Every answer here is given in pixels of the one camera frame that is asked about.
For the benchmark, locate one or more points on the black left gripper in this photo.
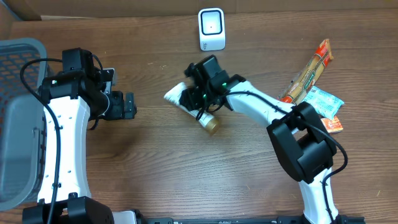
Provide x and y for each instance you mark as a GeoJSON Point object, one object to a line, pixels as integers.
{"type": "Point", "coordinates": [120, 111]}

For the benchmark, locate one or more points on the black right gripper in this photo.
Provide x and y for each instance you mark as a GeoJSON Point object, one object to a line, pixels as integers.
{"type": "Point", "coordinates": [194, 95]}

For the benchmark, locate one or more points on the white tube gold cap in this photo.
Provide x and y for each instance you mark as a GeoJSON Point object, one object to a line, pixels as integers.
{"type": "Point", "coordinates": [207, 121]}

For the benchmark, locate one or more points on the orange pasta packet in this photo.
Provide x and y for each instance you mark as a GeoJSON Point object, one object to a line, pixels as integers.
{"type": "Point", "coordinates": [308, 76]}

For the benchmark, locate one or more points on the teal snack packet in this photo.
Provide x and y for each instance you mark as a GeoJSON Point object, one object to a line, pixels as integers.
{"type": "Point", "coordinates": [324, 103]}

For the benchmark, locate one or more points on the red white small packet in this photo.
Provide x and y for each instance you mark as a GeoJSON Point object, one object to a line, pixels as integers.
{"type": "Point", "coordinates": [332, 125]}

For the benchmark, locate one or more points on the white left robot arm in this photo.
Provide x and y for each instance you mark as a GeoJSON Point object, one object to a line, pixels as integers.
{"type": "Point", "coordinates": [80, 93]}

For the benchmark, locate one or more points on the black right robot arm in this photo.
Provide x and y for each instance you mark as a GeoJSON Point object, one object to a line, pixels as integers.
{"type": "Point", "coordinates": [301, 143]}

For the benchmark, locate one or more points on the white barcode scanner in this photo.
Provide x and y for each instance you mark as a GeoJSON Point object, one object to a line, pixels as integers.
{"type": "Point", "coordinates": [211, 29]}

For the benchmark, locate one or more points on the grey plastic mesh basket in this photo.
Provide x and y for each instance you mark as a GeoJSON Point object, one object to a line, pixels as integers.
{"type": "Point", "coordinates": [22, 126]}

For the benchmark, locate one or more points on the cardboard back wall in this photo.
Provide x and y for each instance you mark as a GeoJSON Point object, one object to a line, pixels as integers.
{"type": "Point", "coordinates": [35, 9]}

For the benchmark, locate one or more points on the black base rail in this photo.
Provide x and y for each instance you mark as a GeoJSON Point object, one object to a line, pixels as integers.
{"type": "Point", "coordinates": [279, 220]}

